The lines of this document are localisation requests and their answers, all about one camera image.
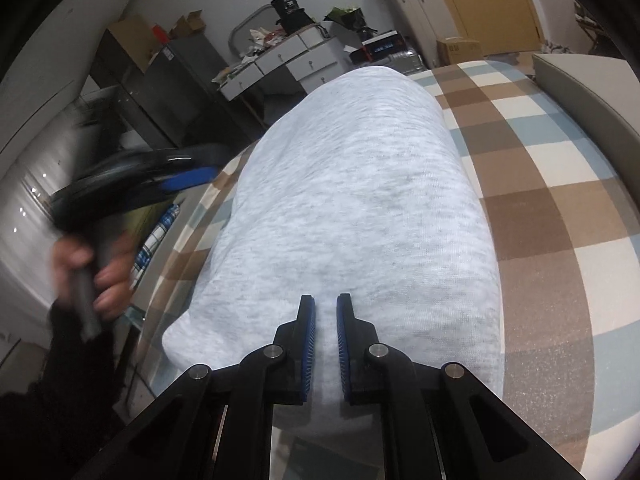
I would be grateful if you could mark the person's left forearm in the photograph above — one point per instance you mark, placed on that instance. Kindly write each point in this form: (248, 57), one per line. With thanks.
(60, 385)

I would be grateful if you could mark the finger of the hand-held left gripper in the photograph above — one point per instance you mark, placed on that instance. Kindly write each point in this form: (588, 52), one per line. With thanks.
(185, 180)
(195, 156)

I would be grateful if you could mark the wrapped flower bouquet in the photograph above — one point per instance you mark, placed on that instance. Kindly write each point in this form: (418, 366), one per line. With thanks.
(347, 20)

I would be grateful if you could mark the large flat cardboard box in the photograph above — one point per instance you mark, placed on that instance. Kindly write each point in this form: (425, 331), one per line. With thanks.
(130, 40)

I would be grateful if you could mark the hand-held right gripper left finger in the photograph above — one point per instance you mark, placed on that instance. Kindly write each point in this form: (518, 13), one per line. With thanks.
(307, 350)

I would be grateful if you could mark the white sweatshirt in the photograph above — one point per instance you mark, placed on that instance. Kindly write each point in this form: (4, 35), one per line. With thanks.
(350, 185)

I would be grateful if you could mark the black box with red trim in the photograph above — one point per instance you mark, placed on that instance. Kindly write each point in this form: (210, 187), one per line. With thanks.
(377, 47)

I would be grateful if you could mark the black round box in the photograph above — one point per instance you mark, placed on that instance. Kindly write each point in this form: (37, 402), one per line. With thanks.
(290, 12)

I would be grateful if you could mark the silver suitcase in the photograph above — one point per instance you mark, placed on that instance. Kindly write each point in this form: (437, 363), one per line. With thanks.
(410, 62)

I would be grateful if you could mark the person's left hand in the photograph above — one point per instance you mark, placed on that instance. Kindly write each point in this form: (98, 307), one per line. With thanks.
(112, 285)

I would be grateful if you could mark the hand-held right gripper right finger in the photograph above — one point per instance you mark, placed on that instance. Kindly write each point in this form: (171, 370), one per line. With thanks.
(345, 350)

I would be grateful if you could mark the blue checked cloth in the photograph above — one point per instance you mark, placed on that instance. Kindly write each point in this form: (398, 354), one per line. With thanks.
(155, 245)

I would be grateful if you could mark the white cabinet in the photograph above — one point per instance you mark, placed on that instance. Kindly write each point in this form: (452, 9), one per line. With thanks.
(420, 20)

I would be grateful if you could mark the dark grey wardrobe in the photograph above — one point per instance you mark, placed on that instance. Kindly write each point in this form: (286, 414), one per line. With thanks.
(170, 90)

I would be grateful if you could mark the white desk with drawers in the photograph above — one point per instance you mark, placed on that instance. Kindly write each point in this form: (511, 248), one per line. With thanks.
(300, 60)

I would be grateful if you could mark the small red box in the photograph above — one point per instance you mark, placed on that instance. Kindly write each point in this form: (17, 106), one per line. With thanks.
(160, 33)

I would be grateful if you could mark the small open cardboard box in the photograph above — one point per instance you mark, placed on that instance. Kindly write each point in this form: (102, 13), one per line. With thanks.
(187, 22)

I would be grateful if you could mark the pile of desk clutter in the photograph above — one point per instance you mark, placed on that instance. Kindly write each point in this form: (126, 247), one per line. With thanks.
(250, 55)

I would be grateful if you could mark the grey padded bed headboard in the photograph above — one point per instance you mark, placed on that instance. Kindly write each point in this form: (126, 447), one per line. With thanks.
(590, 85)

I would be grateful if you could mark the arched mirror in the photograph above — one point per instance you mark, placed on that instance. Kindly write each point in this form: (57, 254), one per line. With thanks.
(245, 27)

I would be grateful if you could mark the plaid bed sheet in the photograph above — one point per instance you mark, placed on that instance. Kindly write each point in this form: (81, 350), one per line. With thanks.
(540, 210)

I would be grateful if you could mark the wooden door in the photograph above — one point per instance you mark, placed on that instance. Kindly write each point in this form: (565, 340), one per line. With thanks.
(485, 0)

